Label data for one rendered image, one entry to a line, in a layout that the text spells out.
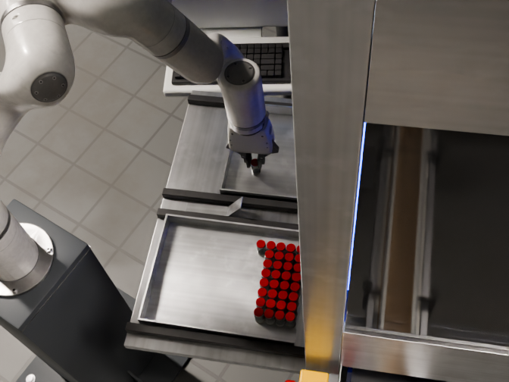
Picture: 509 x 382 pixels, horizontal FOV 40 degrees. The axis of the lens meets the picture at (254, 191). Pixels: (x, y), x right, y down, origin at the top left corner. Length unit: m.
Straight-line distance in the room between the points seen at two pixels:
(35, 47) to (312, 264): 0.54
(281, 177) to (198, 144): 0.24
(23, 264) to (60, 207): 1.17
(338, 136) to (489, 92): 0.15
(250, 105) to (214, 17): 0.69
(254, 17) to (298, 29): 1.50
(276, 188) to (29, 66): 0.75
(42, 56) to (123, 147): 1.80
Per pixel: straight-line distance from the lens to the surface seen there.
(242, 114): 1.43
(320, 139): 0.67
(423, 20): 0.54
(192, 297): 1.57
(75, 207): 2.80
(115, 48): 3.24
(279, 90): 1.93
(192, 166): 1.72
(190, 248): 1.61
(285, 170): 1.69
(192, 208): 1.66
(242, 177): 1.69
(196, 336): 1.51
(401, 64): 0.57
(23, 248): 1.64
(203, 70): 1.28
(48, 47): 1.13
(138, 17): 1.16
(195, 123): 1.80
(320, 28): 0.55
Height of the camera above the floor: 2.32
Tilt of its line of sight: 60 degrees down
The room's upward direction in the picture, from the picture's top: 9 degrees counter-clockwise
